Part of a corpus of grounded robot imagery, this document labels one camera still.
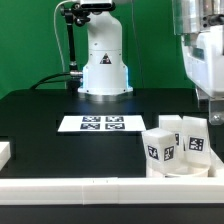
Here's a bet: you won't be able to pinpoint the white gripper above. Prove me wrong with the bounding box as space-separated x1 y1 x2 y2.
181 25 224 125

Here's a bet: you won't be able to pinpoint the white round stool seat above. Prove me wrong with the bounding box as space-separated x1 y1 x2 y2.
145 156 209 179

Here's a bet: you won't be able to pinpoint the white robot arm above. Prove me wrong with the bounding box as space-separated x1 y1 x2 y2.
80 0 224 125

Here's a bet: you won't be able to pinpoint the white marker sheet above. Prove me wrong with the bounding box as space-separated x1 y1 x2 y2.
58 115 146 132

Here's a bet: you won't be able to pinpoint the white block at left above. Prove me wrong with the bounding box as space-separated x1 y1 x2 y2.
0 142 11 171

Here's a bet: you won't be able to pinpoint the white right rail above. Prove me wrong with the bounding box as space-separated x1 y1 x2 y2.
208 151 224 177

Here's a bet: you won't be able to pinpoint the white rail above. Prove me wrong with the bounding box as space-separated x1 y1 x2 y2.
0 178 224 205
208 151 224 177

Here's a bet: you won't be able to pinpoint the white front rail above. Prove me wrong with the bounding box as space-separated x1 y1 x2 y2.
0 178 224 205

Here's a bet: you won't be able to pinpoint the white cable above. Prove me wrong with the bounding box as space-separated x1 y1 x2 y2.
53 0 74 64

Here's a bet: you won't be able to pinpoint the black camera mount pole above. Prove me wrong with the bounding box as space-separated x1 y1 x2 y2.
60 3 90 93

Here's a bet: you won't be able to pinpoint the black cables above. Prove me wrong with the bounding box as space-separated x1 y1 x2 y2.
29 73 81 90

